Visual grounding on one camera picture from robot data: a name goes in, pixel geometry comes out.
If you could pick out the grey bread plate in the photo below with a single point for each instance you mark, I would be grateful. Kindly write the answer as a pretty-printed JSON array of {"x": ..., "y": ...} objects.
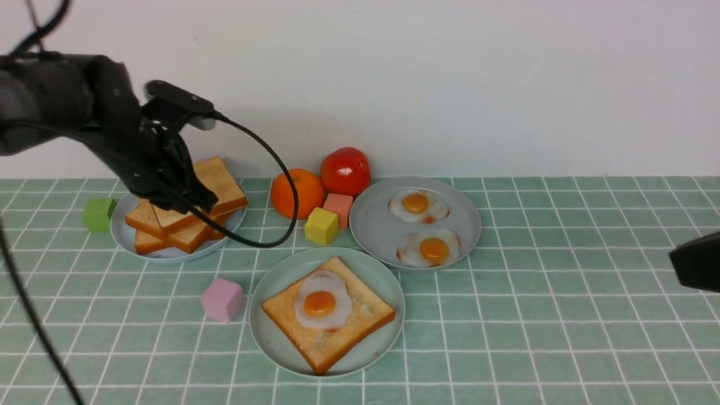
[{"x": 125, "y": 236}]

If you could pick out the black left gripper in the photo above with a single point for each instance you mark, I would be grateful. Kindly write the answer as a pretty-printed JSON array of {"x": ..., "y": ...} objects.
[{"x": 144, "y": 149}]

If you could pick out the grey egg plate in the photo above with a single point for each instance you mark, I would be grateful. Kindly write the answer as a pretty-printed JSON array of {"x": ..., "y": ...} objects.
[{"x": 380, "y": 233}]

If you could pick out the yellow cube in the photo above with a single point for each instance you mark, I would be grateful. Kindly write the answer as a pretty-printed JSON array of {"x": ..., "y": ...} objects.
[{"x": 321, "y": 227}]

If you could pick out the green centre plate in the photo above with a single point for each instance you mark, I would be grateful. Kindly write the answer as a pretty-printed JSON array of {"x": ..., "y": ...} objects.
[{"x": 278, "y": 348}]

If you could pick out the salmon pink cube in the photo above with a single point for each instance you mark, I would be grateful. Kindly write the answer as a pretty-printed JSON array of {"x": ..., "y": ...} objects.
[{"x": 341, "y": 206}]

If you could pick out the toast slice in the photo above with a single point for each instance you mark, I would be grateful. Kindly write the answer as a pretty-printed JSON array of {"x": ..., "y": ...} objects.
[
  {"x": 322, "y": 349},
  {"x": 213, "y": 173},
  {"x": 187, "y": 240},
  {"x": 143, "y": 218}
]

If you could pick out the fried egg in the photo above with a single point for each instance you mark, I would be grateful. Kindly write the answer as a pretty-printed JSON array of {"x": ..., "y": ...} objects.
[
  {"x": 429, "y": 248},
  {"x": 323, "y": 302},
  {"x": 415, "y": 206}
]

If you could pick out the green cube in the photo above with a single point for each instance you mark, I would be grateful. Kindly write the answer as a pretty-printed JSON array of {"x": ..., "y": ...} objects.
[{"x": 97, "y": 214}]

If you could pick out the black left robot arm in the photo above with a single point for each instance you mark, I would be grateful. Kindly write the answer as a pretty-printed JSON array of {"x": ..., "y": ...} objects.
[{"x": 90, "y": 99}]

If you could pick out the red tomato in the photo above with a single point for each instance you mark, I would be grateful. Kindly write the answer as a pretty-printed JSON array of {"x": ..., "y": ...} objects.
[{"x": 345, "y": 171}]

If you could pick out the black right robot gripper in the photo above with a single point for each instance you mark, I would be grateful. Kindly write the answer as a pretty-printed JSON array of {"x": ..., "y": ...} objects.
[{"x": 696, "y": 263}]

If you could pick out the orange fruit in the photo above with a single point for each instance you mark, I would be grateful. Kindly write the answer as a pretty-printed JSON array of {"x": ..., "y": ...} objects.
[{"x": 310, "y": 191}]

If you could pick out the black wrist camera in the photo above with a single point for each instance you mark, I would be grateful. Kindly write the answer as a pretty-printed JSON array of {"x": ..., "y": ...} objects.
[{"x": 180, "y": 104}]

